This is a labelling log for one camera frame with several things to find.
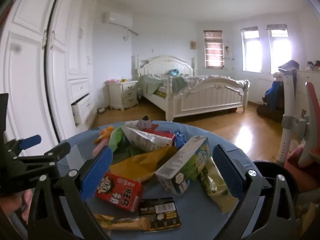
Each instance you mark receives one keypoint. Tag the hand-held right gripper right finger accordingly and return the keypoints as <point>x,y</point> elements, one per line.
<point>230,173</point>

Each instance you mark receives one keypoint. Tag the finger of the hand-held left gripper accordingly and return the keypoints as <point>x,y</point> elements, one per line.
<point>58,151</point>
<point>31,140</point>

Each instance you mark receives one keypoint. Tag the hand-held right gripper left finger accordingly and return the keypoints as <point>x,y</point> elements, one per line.
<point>97,173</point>

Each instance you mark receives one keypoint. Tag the green wrapper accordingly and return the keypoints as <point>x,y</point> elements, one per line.
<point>117,138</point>

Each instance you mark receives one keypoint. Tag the black trash bin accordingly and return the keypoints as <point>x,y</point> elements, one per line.
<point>270,168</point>

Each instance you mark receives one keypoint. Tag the orange yellow snack bag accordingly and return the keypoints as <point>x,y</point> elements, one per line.
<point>142,163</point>

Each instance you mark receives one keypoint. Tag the person's left hand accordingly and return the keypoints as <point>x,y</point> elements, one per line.
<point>12,202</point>

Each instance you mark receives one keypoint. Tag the pale green drink pouch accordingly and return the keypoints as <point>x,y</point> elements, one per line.
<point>217,192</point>

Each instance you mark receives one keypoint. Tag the pink wrapper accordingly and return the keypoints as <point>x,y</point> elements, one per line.
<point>98,148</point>

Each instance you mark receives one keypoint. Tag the red milk box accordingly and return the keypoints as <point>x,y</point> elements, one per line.
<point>117,192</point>

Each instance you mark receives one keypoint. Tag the orange wrapper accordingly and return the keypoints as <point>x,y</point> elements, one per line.
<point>105,133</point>

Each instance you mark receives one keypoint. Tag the white green milk carton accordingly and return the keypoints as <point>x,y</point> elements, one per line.
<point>182,165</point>

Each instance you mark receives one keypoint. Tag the beige snack wrapper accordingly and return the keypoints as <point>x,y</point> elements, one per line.
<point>120,222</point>

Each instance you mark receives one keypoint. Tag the white power strip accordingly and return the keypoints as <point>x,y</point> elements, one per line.
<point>102,110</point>

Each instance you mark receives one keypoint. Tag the white silver snack bag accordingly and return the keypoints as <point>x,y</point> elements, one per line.
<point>147,138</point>

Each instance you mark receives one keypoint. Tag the blue wrapper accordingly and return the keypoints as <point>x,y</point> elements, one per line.
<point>178,140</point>

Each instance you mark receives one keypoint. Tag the grey cat print packet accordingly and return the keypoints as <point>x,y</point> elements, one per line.
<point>145,123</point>

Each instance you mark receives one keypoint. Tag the pink grey desk chair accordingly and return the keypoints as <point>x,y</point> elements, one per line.
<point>287,130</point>

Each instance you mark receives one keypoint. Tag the dark clothes pile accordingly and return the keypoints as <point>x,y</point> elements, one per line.
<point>270,112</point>

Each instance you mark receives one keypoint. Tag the black snack packet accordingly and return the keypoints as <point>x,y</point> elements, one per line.
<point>160,212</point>

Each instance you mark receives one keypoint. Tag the red flat packet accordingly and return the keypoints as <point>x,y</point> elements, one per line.
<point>162,133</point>

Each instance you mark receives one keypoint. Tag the white wooden bed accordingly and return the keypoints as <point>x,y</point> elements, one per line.
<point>212,97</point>

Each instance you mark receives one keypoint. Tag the white nightstand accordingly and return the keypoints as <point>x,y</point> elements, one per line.
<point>125,95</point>

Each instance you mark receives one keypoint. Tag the white wardrobe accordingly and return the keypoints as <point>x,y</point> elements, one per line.
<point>30,55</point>

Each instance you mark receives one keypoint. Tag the pink items on nightstand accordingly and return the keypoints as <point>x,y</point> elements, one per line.
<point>112,81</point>

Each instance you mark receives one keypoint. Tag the pale green bedding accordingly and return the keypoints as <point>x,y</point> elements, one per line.
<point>180,82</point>

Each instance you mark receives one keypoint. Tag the blue plush toy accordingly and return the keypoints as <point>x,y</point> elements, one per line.
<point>173,72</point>

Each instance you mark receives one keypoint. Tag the bright window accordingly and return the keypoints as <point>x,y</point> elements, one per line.
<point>278,52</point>
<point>251,52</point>

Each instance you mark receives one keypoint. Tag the white dresser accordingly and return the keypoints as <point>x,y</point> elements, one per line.
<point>310,80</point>

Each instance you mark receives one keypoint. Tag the window with striped blind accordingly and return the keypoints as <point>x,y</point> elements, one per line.
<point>213,50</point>

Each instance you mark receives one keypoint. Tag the items on dresser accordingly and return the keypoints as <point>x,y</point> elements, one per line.
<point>312,65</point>

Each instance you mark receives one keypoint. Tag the white air conditioner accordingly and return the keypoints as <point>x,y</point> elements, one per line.
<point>117,20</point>

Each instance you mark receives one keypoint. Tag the small wall decoration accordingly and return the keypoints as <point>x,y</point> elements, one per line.
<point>228,50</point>

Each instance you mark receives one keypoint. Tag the beige wall hanging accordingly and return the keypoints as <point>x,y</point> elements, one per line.
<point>193,45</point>

